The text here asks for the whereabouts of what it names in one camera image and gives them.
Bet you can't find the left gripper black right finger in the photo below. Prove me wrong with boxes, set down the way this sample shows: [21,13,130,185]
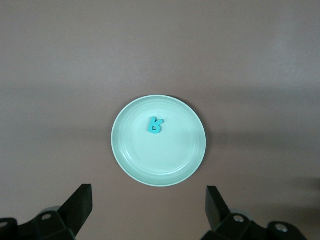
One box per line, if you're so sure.
[202,185,270,240]

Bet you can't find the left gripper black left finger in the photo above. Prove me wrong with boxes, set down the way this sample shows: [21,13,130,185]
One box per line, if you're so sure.
[32,183,94,240]

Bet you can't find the teal foam letter R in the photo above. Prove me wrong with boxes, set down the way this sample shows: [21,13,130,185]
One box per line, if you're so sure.
[146,116,165,135]

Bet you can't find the pale green plate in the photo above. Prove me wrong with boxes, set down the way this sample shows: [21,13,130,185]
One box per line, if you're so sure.
[110,94,207,188]

